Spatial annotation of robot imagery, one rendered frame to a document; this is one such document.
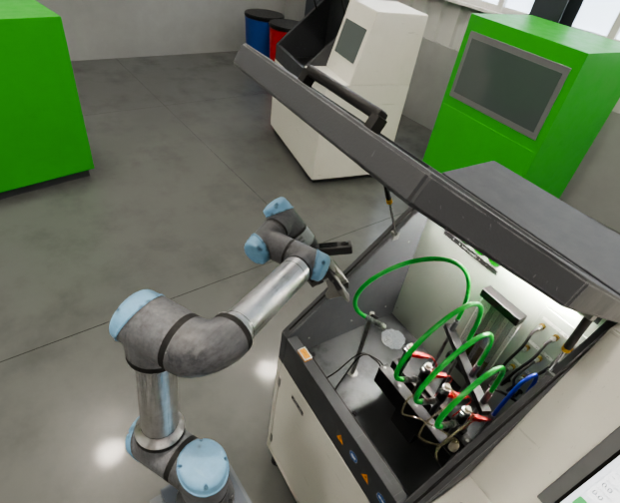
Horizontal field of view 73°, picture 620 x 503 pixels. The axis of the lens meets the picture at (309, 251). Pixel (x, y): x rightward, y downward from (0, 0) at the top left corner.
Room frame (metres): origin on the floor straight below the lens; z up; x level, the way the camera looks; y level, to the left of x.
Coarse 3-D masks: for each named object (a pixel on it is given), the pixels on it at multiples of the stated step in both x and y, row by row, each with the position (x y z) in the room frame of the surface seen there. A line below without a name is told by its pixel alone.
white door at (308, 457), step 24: (288, 384) 0.92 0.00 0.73; (288, 408) 0.90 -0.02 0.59; (288, 432) 0.88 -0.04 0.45; (312, 432) 0.77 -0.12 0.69; (288, 456) 0.86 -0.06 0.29; (312, 456) 0.75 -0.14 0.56; (336, 456) 0.66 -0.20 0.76; (288, 480) 0.83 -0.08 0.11; (312, 480) 0.72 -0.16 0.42; (336, 480) 0.64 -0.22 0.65
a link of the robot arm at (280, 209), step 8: (280, 200) 0.96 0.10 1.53; (272, 208) 0.94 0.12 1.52; (280, 208) 0.94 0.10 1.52; (288, 208) 0.95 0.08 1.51; (272, 216) 0.93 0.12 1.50; (280, 216) 0.93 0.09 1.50; (288, 216) 0.94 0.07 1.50; (296, 216) 0.96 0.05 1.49; (288, 224) 0.92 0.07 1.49; (296, 224) 0.94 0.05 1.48; (304, 224) 0.96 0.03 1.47; (288, 232) 0.91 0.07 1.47; (296, 232) 0.93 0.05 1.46
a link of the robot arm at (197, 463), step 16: (192, 448) 0.45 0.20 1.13; (208, 448) 0.46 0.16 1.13; (176, 464) 0.42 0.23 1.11; (192, 464) 0.42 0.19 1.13; (208, 464) 0.42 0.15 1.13; (224, 464) 0.43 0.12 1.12; (176, 480) 0.39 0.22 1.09; (192, 480) 0.38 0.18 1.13; (208, 480) 0.39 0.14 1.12; (224, 480) 0.41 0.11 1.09; (192, 496) 0.37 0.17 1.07; (208, 496) 0.37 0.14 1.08
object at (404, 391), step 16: (384, 368) 0.88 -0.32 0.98; (384, 384) 0.85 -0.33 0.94; (400, 384) 0.83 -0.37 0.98; (400, 400) 0.79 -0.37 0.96; (400, 416) 0.77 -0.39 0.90; (416, 416) 0.73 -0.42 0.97; (400, 432) 0.75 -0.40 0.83; (416, 432) 0.71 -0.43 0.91; (432, 432) 0.68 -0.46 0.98; (432, 448) 0.66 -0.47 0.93
